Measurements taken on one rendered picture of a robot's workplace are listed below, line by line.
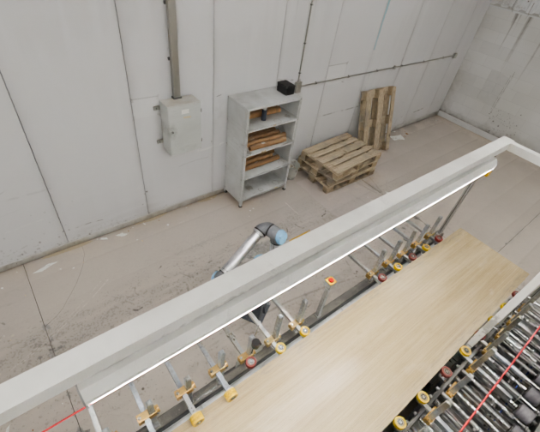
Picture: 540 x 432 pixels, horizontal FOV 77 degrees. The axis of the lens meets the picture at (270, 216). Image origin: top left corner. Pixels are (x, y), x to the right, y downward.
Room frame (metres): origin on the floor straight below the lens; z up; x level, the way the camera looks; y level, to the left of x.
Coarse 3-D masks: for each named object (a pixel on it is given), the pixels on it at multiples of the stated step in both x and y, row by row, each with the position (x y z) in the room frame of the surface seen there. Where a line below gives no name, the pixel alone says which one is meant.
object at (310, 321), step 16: (384, 272) 2.38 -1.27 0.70; (352, 288) 2.11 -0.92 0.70; (368, 288) 2.19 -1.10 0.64; (336, 304) 1.89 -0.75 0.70; (304, 320) 1.67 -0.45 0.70; (320, 320) 1.71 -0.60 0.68; (288, 336) 1.49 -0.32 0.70; (272, 352) 1.33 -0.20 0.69; (240, 368) 1.16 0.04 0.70; (208, 384) 1.01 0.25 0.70; (160, 416) 0.75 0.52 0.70; (176, 416) 0.77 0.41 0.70
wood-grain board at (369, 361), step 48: (384, 288) 2.01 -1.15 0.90; (432, 288) 2.10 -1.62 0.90; (480, 288) 2.20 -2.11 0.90; (336, 336) 1.45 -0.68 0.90; (384, 336) 1.52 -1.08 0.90; (432, 336) 1.59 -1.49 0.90; (240, 384) 0.96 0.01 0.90; (288, 384) 1.02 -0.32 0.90; (336, 384) 1.07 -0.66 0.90; (384, 384) 1.13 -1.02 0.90
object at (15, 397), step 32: (480, 160) 1.76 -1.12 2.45; (416, 192) 1.32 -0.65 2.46; (352, 224) 1.03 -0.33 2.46; (288, 256) 0.80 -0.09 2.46; (224, 288) 0.63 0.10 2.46; (160, 320) 0.49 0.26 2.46; (192, 320) 0.53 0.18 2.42; (64, 352) 0.36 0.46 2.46; (96, 352) 0.37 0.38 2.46; (128, 352) 0.40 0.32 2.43; (0, 384) 0.26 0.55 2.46; (32, 384) 0.27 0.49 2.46; (64, 384) 0.29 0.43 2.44; (0, 416) 0.20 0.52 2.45
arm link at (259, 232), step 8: (264, 224) 2.03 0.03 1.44; (256, 232) 1.97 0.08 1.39; (264, 232) 1.97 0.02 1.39; (248, 240) 1.91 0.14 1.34; (256, 240) 1.92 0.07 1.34; (240, 248) 1.85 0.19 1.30; (248, 248) 1.85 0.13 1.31; (232, 256) 1.78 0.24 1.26; (240, 256) 1.78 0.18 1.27; (232, 264) 1.72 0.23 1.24; (216, 272) 1.66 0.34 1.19; (224, 272) 1.66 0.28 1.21
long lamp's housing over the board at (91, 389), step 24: (480, 168) 1.80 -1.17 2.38; (432, 192) 1.46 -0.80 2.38; (408, 216) 1.28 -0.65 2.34; (360, 240) 1.05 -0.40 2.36; (312, 264) 0.86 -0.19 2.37; (264, 288) 0.71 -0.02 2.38; (216, 312) 0.59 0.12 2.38; (240, 312) 0.62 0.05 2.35; (168, 336) 0.48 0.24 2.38; (192, 336) 0.51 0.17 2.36; (144, 360) 0.41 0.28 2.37; (96, 384) 0.33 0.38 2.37; (120, 384) 0.35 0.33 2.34
